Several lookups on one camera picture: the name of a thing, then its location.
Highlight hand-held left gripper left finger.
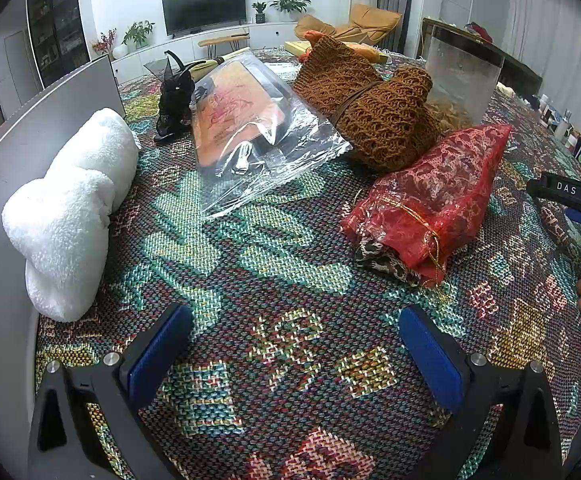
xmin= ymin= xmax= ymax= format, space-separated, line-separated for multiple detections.
xmin=28 ymin=302 xmax=194 ymax=480

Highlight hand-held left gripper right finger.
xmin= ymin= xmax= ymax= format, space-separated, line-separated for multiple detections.
xmin=397 ymin=305 xmax=563 ymax=480

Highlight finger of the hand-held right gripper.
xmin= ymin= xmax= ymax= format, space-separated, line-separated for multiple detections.
xmin=526 ymin=171 xmax=581 ymax=230

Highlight leopard print cloth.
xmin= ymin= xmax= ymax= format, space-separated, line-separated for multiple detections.
xmin=353 ymin=237 xmax=421 ymax=286

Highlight red organza drawstring bag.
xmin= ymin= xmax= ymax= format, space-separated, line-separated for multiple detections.
xmin=341 ymin=124 xmax=512 ymax=288

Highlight white fluffy towel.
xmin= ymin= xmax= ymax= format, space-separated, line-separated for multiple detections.
xmin=1 ymin=108 xmax=141 ymax=322

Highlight brown crocheted knit bag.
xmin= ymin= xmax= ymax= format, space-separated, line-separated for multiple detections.
xmin=293 ymin=35 xmax=443 ymax=173

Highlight row of small bottles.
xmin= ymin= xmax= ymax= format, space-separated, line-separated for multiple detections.
xmin=537 ymin=92 xmax=581 ymax=181

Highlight patterned woven tablecloth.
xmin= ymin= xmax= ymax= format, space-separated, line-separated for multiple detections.
xmin=35 ymin=47 xmax=581 ymax=480

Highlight clear plastic jar black lid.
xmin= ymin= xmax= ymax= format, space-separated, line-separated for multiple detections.
xmin=423 ymin=22 xmax=505 ymax=133

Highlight white flat panel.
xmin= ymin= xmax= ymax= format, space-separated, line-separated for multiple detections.
xmin=0 ymin=55 xmax=128 ymax=361

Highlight clear bag with orange item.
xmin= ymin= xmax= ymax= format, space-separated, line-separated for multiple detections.
xmin=190 ymin=52 xmax=353 ymax=221

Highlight black lace hair accessory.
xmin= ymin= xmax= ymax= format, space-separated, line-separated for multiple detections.
xmin=153 ymin=50 xmax=196 ymax=142

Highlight orange lounge chair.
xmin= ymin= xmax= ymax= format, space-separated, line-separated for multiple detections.
xmin=294 ymin=3 xmax=402 ymax=48

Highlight white tv cabinet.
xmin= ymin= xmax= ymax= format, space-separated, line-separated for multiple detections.
xmin=110 ymin=20 xmax=301 ymax=86

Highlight red flowers in white vase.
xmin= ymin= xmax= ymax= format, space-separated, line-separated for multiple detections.
xmin=92 ymin=27 xmax=128 ymax=60

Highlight wooden side table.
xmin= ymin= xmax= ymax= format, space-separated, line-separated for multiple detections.
xmin=199 ymin=27 xmax=250 ymax=61

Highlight green leafy potted plant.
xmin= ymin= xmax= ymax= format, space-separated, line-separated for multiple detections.
xmin=122 ymin=20 xmax=156 ymax=51

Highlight broad leaf potted plant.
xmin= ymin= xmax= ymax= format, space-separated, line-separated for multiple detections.
xmin=269 ymin=0 xmax=311 ymax=23

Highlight dark glass display cabinet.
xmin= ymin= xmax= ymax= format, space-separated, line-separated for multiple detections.
xmin=25 ymin=0 xmax=95 ymax=90

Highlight black television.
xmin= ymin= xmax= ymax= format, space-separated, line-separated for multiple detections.
xmin=162 ymin=0 xmax=247 ymax=38

